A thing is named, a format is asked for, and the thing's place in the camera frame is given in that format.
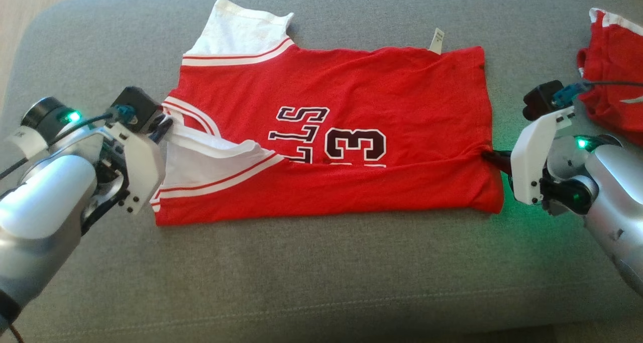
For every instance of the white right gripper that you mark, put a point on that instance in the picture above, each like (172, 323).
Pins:
(527, 162)

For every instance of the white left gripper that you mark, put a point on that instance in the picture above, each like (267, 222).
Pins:
(143, 172)

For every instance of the red basketball jersey white sleeves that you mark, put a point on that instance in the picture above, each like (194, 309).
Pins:
(377, 92)

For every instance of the red shorts white stripe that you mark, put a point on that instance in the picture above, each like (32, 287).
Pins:
(615, 72)

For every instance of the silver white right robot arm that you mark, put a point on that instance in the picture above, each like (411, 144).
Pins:
(613, 197)

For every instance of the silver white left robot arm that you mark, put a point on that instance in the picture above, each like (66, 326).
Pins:
(45, 207)

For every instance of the grey sofa seat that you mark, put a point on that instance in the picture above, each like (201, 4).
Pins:
(321, 272)

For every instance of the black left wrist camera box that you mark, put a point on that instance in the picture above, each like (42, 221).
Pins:
(138, 107)

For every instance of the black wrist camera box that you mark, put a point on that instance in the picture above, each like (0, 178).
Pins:
(138, 107)
(540, 99)

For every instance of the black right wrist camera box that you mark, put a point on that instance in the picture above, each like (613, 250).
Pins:
(540, 99)

